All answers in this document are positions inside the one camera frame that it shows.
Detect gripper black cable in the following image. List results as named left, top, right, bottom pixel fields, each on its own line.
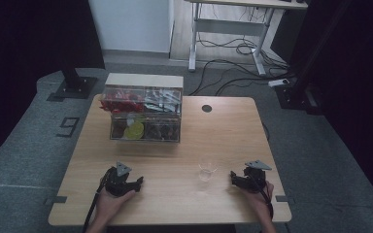
left=82, top=174, right=112, bottom=233
left=254, top=176, right=275, bottom=221

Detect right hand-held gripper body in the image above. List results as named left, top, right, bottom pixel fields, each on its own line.
left=238, top=159, right=273, bottom=194

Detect white desk frame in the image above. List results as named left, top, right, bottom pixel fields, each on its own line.
left=184, top=0, right=309, bottom=77

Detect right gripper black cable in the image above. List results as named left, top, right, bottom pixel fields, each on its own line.
left=254, top=176, right=275, bottom=221

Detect black metal stand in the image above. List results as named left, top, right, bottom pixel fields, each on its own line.
left=274, top=0, right=354, bottom=117

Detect clear glass cup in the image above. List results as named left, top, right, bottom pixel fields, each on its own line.
left=197, top=161, right=219, bottom=183

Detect pile of red packets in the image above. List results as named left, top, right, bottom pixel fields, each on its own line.
left=100, top=88, right=146, bottom=115

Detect black floor cables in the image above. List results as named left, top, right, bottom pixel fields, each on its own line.
left=188, top=32, right=294, bottom=97

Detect clear acrylic organizer box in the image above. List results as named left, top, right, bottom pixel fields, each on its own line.
left=99, top=73, right=185, bottom=144

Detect dark red dried pieces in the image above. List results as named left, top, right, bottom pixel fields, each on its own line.
left=111, top=120, right=127, bottom=139

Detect pile of silver packets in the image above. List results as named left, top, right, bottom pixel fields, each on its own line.
left=144, top=88, right=183, bottom=115

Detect dark curtain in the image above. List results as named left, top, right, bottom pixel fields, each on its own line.
left=0, top=0, right=106, bottom=171
left=270, top=0, right=373, bottom=215

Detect pile of dark dried fruit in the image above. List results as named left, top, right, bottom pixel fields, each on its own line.
left=145, top=122, right=180, bottom=141

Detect person's right hand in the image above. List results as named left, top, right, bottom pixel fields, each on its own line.
left=241, top=182, right=276, bottom=222

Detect person's left hand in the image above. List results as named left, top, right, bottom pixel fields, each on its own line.
left=93, top=188, right=137, bottom=224

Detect black stand with base plate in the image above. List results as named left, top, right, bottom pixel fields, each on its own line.
left=52, top=61, right=98, bottom=100

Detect black tape strip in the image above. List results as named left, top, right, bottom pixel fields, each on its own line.
left=275, top=194, right=295, bottom=205
left=43, top=195, right=68, bottom=206

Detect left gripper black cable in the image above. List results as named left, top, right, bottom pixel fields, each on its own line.
left=82, top=174, right=112, bottom=233

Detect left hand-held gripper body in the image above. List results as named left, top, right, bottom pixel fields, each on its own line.
left=101, top=161, right=137, bottom=198

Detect white power strip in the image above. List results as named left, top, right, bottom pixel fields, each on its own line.
left=267, top=78, right=290, bottom=88

